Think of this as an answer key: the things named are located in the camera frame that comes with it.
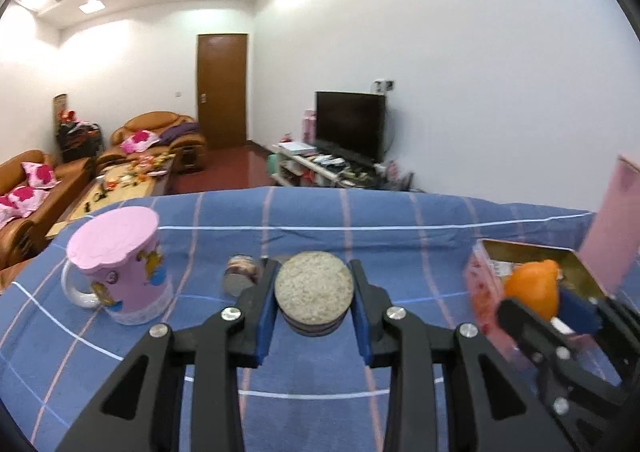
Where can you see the brown leather sofa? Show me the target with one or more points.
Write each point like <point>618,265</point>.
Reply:
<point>35,192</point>

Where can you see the pink cartoon mug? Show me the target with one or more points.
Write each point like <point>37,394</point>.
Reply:
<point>114,261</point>

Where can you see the wooden coffee table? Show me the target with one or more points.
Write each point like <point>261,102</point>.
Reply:
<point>117,184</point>

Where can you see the pink tin box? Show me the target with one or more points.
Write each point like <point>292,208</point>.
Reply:
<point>491,263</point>

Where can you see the black rack with toys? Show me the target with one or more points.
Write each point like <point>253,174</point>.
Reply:
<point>76,139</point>

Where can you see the small orange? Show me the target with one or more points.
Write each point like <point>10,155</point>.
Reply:
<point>535,285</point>

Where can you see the blue plaid tablecloth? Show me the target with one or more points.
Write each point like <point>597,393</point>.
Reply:
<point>310,393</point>

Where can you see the black television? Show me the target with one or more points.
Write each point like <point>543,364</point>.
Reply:
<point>351,125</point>

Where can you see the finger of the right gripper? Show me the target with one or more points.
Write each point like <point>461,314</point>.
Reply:
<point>560,375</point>
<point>612,324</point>

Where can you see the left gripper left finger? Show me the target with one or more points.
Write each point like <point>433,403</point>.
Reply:
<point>138,408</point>

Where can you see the small jar beige lid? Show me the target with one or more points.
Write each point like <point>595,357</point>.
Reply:
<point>314,291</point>

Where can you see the brown leather armchair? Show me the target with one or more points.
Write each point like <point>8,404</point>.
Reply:
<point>156,133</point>

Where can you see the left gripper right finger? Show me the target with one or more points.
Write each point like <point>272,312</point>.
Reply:
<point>488,406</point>

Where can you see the brown wooden door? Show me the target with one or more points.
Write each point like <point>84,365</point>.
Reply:
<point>221,78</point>

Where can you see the white tv stand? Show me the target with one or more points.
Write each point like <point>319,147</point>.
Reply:
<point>295,164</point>

